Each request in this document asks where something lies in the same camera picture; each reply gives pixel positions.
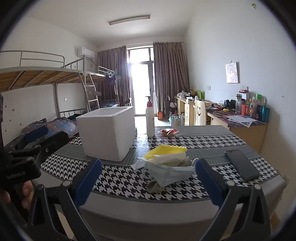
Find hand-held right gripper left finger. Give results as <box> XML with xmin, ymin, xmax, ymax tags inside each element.
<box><xmin>26</xmin><ymin>158</ymin><xmax>103</xmax><ymax>241</ymax></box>

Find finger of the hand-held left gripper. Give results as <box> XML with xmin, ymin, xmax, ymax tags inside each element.
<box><xmin>13</xmin><ymin>130</ymin><xmax>70</xmax><ymax>163</ymax></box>
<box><xmin>4</xmin><ymin>126</ymin><xmax>49</xmax><ymax>151</ymax></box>

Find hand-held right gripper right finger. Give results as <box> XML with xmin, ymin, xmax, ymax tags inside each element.
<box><xmin>194</xmin><ymin>158</ymin><xmax>271</xmax><ymax>241</ymax></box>

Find blue face mask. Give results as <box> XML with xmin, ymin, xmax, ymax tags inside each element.
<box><xmin>143</xmin><ymin>160</ymin><xmax>196</xmax><ymax>187</ymax></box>

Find white foam box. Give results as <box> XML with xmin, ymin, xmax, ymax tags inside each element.
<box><xmin>76</xmin><ymin>106</ymin><xmax>136</xmax><ymax>162</ymax></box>

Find yellow-green plastic bag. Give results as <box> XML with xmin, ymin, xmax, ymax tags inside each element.
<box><xmin>145</xmin><ymin>145</ymin><xmax>187</xmax><ymax>160</ymax></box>

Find grey sock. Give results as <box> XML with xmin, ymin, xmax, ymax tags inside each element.
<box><xmin>147</xmin><ymin>156</ymin><xmax>194</xmax><ymax>193</ymax></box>

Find person's left hand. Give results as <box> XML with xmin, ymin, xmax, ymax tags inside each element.
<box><xmin>0</xmin><ymin>180</ymin><xmax>35</xmax><ymax>210</ymax></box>

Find patterned blue quilt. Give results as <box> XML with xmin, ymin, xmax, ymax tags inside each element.
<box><xmin>22</xmin><ymin>117</ymin><xmax>77</xmax><ymax>139</ymax></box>

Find houndstooth tablecloth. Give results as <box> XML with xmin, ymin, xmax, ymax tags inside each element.
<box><xmin>40</xmin><ymin>125</ymin><xmax>278</xmax><ymax>201</ymax></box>

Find black smartphone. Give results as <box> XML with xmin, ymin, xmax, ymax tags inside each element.
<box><xmin>225</xmin><ymin>150</ymin><xmax>260</xmax><ymax>182</ymax></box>

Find wooden desk with patterned top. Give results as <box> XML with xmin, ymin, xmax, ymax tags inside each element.
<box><xmin>206</xmin><ymin>102</ymin><xmax>267</xmax><ymax>153</ymax></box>

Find large metal bunk bed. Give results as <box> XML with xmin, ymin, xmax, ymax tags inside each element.
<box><xmin>0</xmin><ymin>50</ymin><xmax>100</xmax><ymax>139</ymax></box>

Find red snack wrapper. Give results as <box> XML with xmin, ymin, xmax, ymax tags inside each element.
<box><xmin>158</xmin><ymin>128</ymin><xmax>179</xmax><ymax>137</ymax></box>

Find wooden chair with smiley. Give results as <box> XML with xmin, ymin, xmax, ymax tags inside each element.
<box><xmin>194</xmin><ymin>100</ymin><xmax>206</xmax><ymax>126</ymax></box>

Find pale plastic bucket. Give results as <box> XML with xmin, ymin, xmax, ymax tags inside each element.
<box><xmin>169</xmin><ymin>115</ymin><xmax>181</xmax><ymax>127</ymax></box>

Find printed papers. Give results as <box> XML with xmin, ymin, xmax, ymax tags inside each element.
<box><xmin>227</xmin><ymin>115</ymin><xmax>257</xmax><ymax>128</ymax></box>

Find plain wooden desk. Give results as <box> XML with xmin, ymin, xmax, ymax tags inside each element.
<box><xmin>174</xmin><ymin>95</ymin><xmax>197</xmax><ymax>126</ymax></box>

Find white lotion pump bottle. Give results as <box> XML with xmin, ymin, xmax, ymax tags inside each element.
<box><xmin>145</xmin><ymin>96</ymin><xmax>156</xmax><ymax>138</ymax></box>

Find cluster of toiletry bottles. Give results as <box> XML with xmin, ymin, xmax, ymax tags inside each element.
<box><xmin>235</xmin><ymin>91</ymin><xmax>270</xmax><ymax>123</ymax></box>

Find hanging dark clothes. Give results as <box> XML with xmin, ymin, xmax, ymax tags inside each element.
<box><xmin>105</xmin><ymin>72</ymin><xmax>122</xmax><ymax>95</ymax></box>

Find small metal bunk bed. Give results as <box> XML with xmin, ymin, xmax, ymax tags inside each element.
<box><xmin>86</xmin><ymin>65</ymin><xmax>133</xmax><ymax>109</ymax></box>

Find white air conditioner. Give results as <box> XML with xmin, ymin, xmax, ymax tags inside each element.
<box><xmin>77</xmin><ymin>47</ymin><xmax>95</xmax><ymax>58</ymax></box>

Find narrow brown curtain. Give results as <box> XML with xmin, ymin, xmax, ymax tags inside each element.
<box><xmin>97</xmin><ymin>46</ymin><xmax>130</xmax><ymax>107</ymax></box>

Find glass balcony door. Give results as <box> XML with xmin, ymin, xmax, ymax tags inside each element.
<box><xmin>127</xmin><ymin>46</ymin><xmax>155</xmax><ymax>115</ymax></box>

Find wide brown curtain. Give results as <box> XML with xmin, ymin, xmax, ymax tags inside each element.
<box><xmin>153</xmin><ymin>42</ymin><xmax>190</xmax><ymax>114</ymax></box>

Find ceiling tube light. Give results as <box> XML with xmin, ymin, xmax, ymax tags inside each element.
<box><xmin>109</xmin><ymin>14</ymin><xmax>151</xmax><ymax>25</ymax></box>

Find wall poster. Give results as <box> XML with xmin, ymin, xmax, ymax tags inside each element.
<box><xmin>225</xmin><ymin>62</ymin><xmax>240</xmax><ymax>83</ymax></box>

